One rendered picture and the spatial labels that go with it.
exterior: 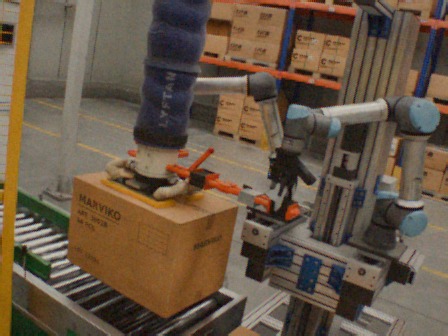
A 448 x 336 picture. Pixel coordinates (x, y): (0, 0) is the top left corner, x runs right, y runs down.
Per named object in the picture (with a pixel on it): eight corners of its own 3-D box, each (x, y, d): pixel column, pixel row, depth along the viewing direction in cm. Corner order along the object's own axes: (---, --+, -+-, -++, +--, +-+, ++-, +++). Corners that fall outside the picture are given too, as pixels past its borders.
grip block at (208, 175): (186, 184, 180) (188, 169, 178) (201, 181, 188) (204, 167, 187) (203, 191, 175) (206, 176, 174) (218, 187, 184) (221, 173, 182)
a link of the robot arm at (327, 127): (329, 114, 168) (302, 109, 165) (344, 119, 157) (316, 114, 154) (325, 135, 169) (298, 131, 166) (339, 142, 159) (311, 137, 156)
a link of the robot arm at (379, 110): (401, 90, 185) (291, 103, 175) (418, 94, 175) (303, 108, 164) (401, 118, 188) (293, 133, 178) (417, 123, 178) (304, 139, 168)
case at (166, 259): (66, 259, 205) (73, 175, 196) (127, 240, 238) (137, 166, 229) (165, 319, 175) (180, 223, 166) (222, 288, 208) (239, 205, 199)
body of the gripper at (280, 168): (276, 178, 168) (283, 145, 165) (297, 185, 164) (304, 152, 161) (266, 180, 162) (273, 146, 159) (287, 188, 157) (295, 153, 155)
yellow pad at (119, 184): (99, 183, 194) (101, 171, 193) (116, 180, 202) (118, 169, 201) (158, 209, 176) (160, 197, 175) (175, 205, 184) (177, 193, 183)
